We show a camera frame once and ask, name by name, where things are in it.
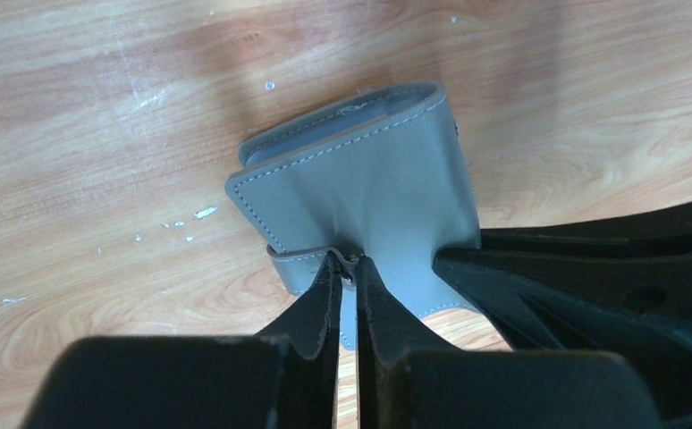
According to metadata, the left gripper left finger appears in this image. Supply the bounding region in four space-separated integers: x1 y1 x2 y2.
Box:
21 255 342 428

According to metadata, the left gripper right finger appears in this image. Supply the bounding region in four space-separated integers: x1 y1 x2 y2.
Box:
356 257 662 428

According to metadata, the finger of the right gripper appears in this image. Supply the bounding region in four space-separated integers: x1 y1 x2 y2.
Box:
433 202 692 428

